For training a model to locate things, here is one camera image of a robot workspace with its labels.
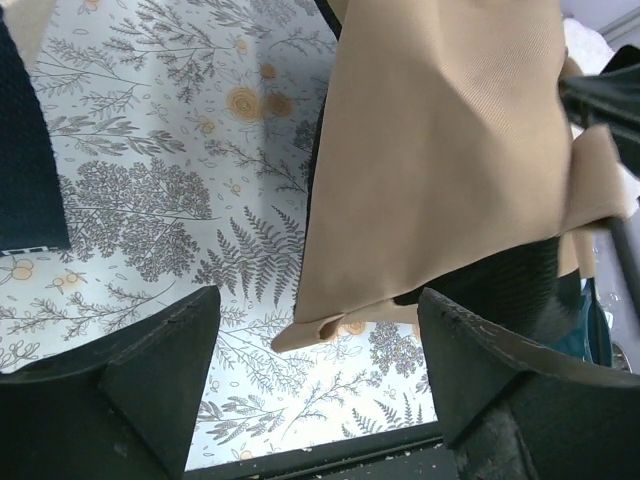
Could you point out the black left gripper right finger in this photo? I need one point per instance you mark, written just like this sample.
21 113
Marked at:
510 408

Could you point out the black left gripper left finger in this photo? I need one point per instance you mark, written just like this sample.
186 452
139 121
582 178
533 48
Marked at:
123 406

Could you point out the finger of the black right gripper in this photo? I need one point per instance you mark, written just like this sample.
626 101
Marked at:
611 98

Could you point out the beige fabric pet tent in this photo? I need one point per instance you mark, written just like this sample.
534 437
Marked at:
444 159

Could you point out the white fluffy pillow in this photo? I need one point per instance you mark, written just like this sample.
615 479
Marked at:
586 47

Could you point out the floral patterned mat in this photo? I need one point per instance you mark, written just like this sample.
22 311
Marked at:
183 130

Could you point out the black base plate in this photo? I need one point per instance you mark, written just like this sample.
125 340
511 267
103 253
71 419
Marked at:
415 452

